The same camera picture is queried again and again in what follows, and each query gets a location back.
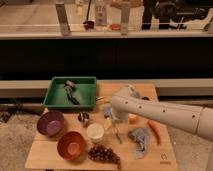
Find orange round fruit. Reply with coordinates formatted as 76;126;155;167
128;114;138;124

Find orange carrot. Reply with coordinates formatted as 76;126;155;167
148;120;161;144

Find orange bowl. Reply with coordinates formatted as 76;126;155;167
57;131;86;161

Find gold handled utensil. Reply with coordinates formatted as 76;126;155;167
96;96;110;101

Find purple bowl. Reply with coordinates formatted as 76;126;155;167
37;110;64;137

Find small dark metal cup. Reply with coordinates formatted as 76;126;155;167
78;112;89;126

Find grey crumpled cloth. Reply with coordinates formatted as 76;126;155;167
128;128;150;159

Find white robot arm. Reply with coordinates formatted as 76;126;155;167
110;85;213;141

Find blue grey small object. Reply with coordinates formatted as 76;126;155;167
133;92;140;98

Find white cup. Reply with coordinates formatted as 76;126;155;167
86;123;105;143

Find wooden board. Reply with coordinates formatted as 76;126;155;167
24;82;179;171

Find bunch of dark grapes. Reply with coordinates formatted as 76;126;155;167
88;145;121;169

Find green plastic tray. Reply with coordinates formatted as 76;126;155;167
43;76;97;111

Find blue sponge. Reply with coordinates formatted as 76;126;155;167
103;106;111;118

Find dark tool in tray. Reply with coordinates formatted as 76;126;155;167
64;80;80;105

